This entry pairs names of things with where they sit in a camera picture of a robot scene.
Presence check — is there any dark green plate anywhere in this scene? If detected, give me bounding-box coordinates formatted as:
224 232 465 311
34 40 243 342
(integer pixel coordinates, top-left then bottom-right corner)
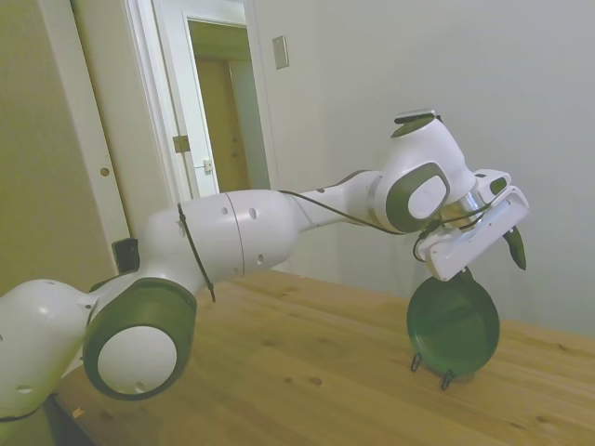
405 269 502 383

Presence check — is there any grey camera on stand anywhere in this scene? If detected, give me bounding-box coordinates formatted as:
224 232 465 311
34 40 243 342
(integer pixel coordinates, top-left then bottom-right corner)
394 108 441 125

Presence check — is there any small black box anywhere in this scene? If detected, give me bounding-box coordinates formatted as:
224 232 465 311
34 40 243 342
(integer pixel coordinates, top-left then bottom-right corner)
112 237 141 276

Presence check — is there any black wire plate stand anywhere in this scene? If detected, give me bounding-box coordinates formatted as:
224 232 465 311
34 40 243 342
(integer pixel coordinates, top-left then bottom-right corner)
409 351 456 393

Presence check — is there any beige sliding door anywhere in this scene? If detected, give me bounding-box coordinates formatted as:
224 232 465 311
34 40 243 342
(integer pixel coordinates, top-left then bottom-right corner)
36 0 140 280

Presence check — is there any white door frame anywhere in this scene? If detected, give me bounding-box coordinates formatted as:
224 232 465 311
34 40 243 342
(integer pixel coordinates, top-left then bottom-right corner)
124 0 295 275

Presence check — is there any beige wall switch plate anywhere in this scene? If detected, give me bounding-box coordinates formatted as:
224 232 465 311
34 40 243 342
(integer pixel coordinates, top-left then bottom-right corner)
271 34 290 72

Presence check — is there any brown wooden door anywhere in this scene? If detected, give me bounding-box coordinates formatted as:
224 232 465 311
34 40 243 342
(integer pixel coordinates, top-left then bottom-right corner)
193 55 256 194

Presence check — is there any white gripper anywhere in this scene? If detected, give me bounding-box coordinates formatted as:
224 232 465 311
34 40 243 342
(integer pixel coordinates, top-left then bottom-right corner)
415 184 532 287

